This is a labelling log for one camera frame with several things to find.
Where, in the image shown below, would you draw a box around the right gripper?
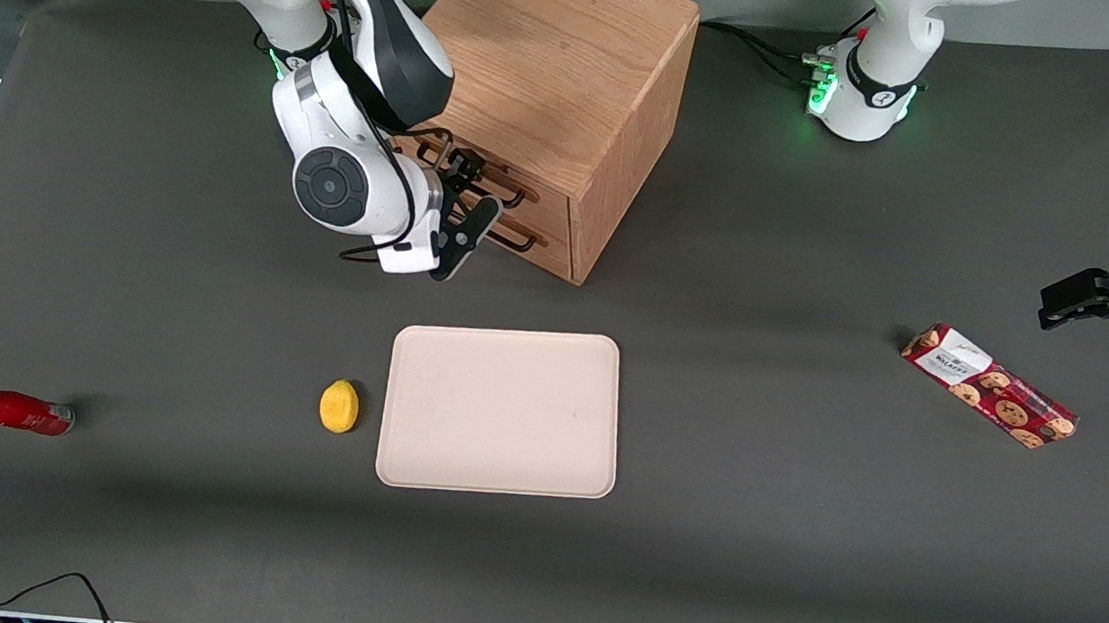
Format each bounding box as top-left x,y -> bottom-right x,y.
374,140 -> 488,283

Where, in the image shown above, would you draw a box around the wooden drawer with black handle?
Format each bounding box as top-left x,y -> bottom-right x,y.
387,125 -> 583,230
457,188 -> 581,285

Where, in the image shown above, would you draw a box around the wooden drawer cabinet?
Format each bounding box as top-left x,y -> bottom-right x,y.
380,0 -> 702,295

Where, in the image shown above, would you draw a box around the red cookie box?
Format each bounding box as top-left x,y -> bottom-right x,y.
893,319 -> 1087,455

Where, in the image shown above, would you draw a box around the beige rectangular tray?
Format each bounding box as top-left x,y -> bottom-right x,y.
374,316 -> 629,506

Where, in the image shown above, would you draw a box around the yellow lemon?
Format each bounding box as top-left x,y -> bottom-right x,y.
317,378 -> 363,436

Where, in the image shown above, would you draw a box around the red bottle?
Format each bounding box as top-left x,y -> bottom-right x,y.
0,389 -> 78,439

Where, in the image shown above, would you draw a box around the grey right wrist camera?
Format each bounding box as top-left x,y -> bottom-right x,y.
429,191 -> 504,288

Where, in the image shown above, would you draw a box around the black left arm base cables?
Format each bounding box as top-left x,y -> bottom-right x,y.
693,20 -> 841,91

